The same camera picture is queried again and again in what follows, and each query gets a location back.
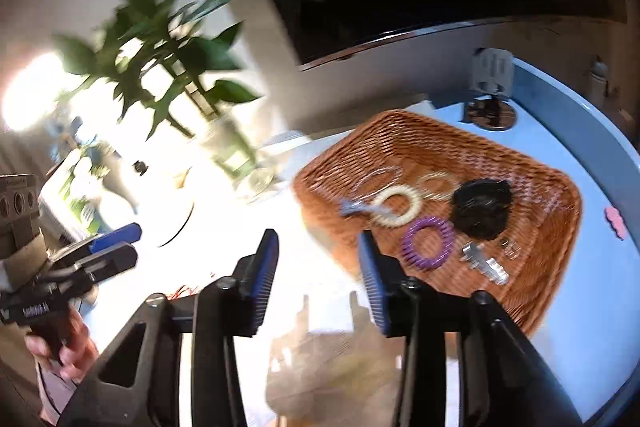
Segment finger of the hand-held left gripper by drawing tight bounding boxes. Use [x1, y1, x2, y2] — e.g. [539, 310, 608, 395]
[60, 228, 280, 427]
[358, 229, 583, 427]

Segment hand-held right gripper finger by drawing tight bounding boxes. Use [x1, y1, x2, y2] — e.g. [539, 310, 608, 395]
[86, 222, 143, 254]
[47, 242, 139, 289]

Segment purple spiral hair tie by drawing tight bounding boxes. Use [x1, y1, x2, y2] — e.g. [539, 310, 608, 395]
[401, 216, 456, 272]

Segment light blue hair clip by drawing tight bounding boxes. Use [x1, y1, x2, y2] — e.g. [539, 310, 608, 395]
[339, 199, 375, 219]

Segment red string bracelet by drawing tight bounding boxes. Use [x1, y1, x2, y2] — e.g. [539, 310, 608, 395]
[167, 284, 202, 301]

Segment cream spiral hair tie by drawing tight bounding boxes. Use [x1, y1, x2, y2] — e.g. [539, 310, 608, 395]
[370, 185, 423, 224]

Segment clear bead bracelet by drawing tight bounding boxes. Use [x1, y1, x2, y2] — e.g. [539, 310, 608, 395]
[352, 166, 406, 204]

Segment silver metal hair clip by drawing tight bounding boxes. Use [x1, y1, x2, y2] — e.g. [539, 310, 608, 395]
[459, 241, 510, 287]

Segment pale bead bracelet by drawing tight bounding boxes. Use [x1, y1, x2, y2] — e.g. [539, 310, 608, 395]
[417, 171, 464, 204]

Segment black scrunchie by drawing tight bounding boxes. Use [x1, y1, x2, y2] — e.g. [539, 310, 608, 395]
[448, 179, 514, 242]

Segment brown wicker basket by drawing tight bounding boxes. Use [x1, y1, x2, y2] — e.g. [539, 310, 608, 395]
[292, 108, 584, 339]

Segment person's left forearm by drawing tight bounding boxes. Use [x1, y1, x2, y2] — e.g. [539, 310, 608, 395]
[34, 359, 85, 426]

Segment person's left hand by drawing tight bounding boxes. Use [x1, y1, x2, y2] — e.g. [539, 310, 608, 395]
[25, 306, 101, 384]

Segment white ribbed vase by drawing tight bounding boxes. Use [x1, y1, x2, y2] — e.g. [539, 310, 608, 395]
[102, 171, 142, 214]

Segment green cover book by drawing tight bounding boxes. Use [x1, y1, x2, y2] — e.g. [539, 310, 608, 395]
[42, 157, 102, 234]

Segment white desk lamp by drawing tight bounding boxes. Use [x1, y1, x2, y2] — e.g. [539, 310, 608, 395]
[0, 49, 196, 249]

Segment blue white artificial flowers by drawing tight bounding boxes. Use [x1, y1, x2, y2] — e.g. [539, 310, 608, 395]
[47, 117, 122, 188]

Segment fan pattern tablecloth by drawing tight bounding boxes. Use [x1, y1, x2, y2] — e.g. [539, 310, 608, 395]
[90, 132, 462, 427]

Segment glass vase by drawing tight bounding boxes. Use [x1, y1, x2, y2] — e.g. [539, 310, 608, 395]
[200, 111, 282, 206]

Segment green bamboo plant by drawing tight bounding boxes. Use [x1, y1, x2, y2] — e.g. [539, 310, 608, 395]
[50, 0, 264, 144]

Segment small pink object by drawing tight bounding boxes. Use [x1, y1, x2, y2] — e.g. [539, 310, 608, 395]
[603, 206, 629, 239]

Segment white metal bracket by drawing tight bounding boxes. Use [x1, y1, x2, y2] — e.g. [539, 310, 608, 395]
[471, 48, 515, 94]

